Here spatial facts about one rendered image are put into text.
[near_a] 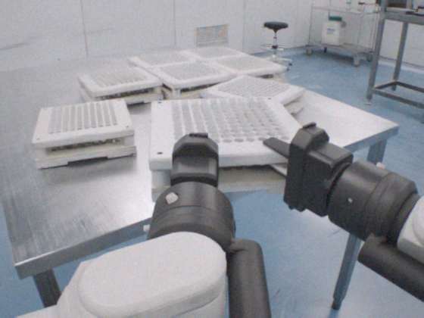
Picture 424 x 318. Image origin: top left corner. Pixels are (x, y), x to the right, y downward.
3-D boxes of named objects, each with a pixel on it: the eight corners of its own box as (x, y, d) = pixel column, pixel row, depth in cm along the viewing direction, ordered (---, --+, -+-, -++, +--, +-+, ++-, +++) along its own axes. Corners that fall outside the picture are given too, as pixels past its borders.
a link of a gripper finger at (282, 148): (274, 140, 54) (307, 156, 50) (259, 146, 52) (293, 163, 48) (275, 130, 53) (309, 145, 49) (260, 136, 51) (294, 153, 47)
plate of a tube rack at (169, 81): (146, 74, 139) (146, 69, 138) (202, 66, 150) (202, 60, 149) (173, 90, 121) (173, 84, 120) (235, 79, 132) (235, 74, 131)
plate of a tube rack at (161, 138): (151, 110, 71) (151, 100, 70) (274, 105, 74) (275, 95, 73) (148, 172, 49) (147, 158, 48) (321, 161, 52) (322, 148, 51)
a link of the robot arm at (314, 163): (281, 133, 44) (370, 174, 36) (327, 114, 49) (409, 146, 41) (272, 216, 50) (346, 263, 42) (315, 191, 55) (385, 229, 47)
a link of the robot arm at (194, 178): (154, 131, 44) (135, 188, 33) (234, 132, 44) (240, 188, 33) (160, 214, 50) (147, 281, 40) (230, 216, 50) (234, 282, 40)
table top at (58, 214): (-19, 82, 168) (-21, 76, 167) (173, 50, 222) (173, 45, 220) (19, 281, 58) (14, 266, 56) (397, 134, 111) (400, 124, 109)
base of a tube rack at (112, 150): (45, 130, 105) (43, 123, 103) (126, 119, 111) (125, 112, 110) (37, 169, 84) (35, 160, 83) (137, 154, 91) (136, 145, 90)
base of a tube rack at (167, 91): (148, 86, 142) (147, 80, 141) (202, 77, 153) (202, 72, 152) (174, 104, 123) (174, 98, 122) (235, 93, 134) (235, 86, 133)
